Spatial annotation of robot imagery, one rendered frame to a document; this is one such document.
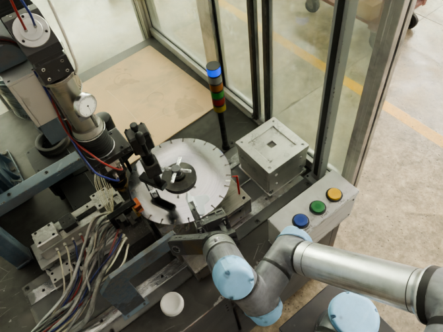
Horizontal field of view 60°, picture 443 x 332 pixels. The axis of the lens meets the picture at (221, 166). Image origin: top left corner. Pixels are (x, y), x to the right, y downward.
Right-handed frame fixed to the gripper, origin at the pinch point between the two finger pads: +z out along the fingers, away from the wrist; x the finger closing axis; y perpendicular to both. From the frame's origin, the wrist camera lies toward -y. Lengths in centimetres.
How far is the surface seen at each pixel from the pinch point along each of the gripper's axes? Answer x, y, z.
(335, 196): -11.7, 41.9, 0.2
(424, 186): -72, 130, 73
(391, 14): 37, 51, -24
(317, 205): -11.9, 35.6, -0.1
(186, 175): 6.0, 2.9, 16.9
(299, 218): -12.8, 28.7, -1.5
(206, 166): 5.8, 9.9, 18.7
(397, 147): -55, 134, 98
